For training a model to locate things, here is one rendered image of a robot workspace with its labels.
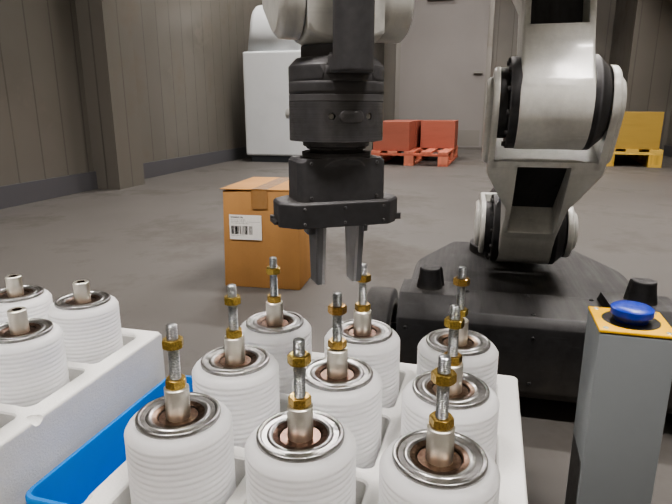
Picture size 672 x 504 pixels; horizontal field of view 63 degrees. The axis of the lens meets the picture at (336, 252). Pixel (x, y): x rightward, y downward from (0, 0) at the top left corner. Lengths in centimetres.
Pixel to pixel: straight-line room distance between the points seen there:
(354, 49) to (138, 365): 59
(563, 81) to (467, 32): 755
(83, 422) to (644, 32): 731
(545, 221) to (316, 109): 71
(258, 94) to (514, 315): 503
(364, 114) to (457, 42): 793
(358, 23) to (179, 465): 39
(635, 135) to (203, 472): 566
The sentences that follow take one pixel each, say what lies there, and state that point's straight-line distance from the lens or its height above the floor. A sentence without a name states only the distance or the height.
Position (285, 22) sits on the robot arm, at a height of 59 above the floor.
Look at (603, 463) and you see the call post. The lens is 67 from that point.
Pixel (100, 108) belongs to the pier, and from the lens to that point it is 404.
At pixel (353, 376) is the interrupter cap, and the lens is 59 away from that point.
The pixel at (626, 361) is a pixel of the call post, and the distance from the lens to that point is 62.
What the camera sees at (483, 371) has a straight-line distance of 66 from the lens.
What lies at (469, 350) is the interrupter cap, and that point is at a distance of 66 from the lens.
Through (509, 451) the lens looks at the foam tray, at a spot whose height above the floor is 18.
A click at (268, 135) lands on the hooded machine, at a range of 577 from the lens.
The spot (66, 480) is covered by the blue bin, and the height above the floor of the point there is 10.
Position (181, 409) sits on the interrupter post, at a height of 26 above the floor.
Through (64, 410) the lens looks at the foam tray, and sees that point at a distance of 77.
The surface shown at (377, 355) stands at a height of 24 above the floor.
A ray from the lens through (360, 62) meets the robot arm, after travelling 47.
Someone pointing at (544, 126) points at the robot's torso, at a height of 50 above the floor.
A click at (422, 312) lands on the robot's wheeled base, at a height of 18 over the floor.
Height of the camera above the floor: 52
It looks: 14 degrees down
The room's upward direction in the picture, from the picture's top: straight up
